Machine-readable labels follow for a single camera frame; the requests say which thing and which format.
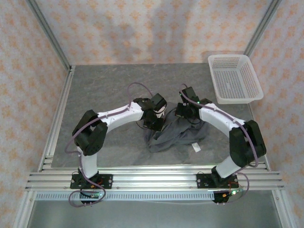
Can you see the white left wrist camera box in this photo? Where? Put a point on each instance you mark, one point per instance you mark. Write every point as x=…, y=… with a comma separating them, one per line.
x=159, y=113

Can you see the white perforated plastic basket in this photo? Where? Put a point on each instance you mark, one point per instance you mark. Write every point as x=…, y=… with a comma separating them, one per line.
x=235, y=80

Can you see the aluminium mounting rail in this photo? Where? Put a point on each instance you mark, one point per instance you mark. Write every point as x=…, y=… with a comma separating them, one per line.
x=154, y=178

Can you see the aluminium side rail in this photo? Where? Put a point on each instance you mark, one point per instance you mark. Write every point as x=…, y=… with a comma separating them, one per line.
x=65, y=95
x=255, y=118

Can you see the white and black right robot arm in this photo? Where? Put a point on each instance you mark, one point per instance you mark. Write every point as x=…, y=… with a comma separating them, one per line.
x=221, y=118

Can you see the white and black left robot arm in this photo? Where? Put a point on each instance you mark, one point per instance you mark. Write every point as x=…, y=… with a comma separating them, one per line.
x=118, y=116

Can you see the aluminium frame post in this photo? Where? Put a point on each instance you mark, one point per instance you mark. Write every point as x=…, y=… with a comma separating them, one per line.
x=49, y=31
x=264, y=23

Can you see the aluminium frame leg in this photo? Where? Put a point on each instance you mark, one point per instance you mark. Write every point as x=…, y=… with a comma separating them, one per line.
x=281, y=211
x=23, y=211

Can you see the grey metal lower panel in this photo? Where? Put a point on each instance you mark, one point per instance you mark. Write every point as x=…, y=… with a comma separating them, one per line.
x=152, y=216

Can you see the small circuit board green light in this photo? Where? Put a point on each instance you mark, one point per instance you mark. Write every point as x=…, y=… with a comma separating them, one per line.
x=93, y=195
x=231, y=192

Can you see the grey t-shirt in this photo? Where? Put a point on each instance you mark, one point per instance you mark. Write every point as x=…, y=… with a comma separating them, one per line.
x=171, y=137

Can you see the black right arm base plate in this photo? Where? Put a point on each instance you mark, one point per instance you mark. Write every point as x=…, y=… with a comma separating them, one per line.
x=202, y=181

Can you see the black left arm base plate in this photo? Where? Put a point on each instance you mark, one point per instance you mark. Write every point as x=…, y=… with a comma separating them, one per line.
x=107, y=181

